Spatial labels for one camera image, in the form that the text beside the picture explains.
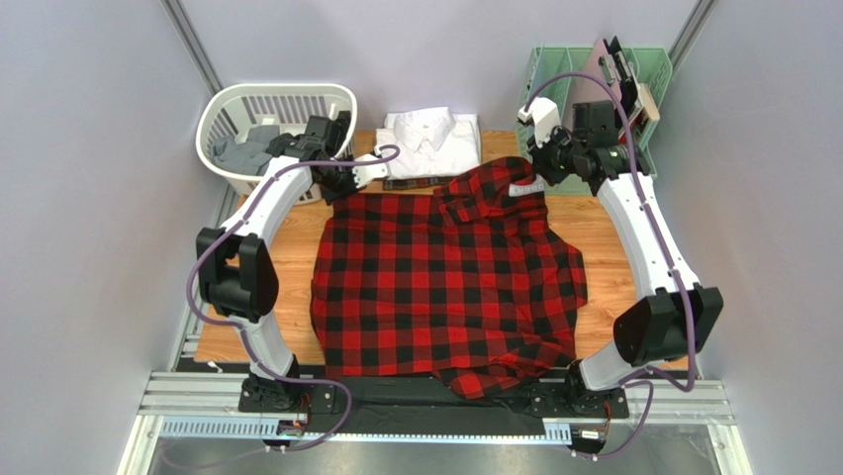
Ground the folded white shirt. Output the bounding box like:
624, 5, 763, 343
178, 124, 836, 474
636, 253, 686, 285
375, 107, 481, 180

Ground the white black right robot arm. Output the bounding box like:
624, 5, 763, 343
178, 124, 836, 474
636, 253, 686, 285
517, 98, 723, 404

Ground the black shirt in basket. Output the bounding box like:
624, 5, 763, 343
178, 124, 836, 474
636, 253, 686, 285
264, 134, 307, 160

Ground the green file organizer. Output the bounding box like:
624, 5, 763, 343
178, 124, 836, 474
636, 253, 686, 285
516, 41, 673, 196

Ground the folded tartan shirt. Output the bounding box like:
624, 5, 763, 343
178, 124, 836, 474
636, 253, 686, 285
382, 177, 452, 192

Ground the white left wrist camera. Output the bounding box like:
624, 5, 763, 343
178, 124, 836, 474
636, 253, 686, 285
351, 153, 391, 189

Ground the red black plaid shirt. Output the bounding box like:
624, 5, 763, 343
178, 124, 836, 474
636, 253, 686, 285
310, 156, 588, 399

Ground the grey shirt in basket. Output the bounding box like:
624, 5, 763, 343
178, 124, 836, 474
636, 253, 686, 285
211, 125, 281, 176

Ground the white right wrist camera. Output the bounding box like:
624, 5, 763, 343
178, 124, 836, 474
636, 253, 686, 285
516, 97, 561, 148

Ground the pink clipboard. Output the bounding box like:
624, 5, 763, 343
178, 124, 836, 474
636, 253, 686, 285
565, 39, 620, 126

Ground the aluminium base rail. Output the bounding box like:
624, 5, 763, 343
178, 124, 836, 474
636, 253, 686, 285
119, 371, 751, 474

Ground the red book in organizer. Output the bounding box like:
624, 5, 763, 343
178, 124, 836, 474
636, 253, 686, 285
630, 95, 659, 134

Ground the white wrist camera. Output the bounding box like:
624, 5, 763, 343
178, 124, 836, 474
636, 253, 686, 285
351, 153, 391, 189
516, 97, 561, 148

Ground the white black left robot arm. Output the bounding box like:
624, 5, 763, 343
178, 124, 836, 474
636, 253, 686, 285
187, 111, 364, 399

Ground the black clipboard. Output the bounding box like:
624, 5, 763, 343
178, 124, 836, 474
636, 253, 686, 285
598, 37, 643, 123

